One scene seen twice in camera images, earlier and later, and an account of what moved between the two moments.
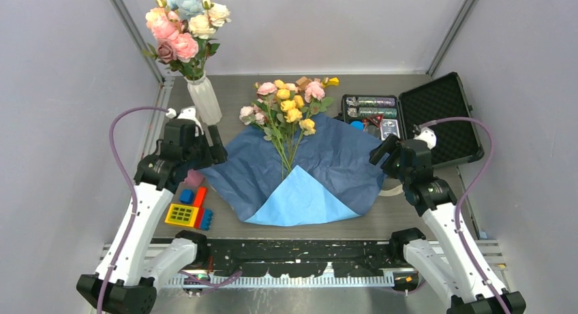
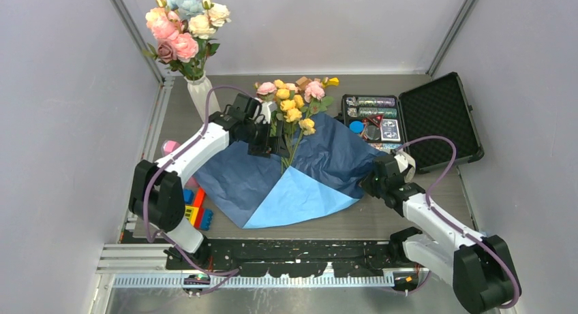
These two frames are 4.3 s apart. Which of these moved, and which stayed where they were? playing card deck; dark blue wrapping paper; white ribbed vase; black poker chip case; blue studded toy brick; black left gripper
Moved: dark blue wrapping paper; black left gripper
Stayed: blue studded toy brick; black poker chip case; playing card deck; white ribbed vase
